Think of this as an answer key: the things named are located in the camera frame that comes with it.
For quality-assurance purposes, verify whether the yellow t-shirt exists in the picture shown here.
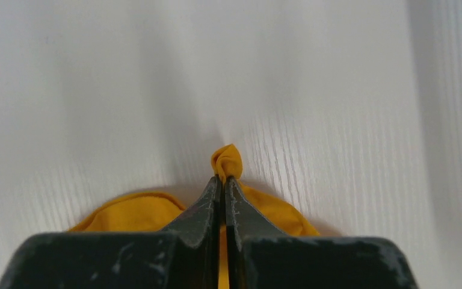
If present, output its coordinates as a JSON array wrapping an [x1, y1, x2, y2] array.
[[71, 144, 319, 288]]

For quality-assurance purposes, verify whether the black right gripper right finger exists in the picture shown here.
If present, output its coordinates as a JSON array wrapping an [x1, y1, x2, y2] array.
[[225, 178, 418, 288]]

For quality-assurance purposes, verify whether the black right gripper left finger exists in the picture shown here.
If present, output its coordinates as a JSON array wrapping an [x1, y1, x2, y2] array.
[[0, 176, 221, 288]]

